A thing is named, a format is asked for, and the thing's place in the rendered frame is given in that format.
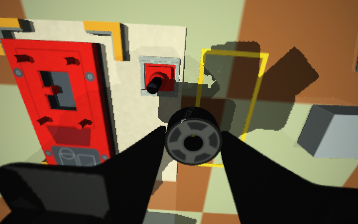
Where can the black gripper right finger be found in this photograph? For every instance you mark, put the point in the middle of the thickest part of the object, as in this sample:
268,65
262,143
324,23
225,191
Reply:
265,192

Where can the yellow rectangular outline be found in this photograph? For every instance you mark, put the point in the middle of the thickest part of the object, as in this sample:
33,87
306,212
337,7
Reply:
264,58

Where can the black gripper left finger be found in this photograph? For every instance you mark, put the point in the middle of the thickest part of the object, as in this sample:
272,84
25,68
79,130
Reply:
116,191

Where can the black wheel with grey hub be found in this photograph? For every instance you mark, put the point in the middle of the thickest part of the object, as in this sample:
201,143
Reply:
197,150

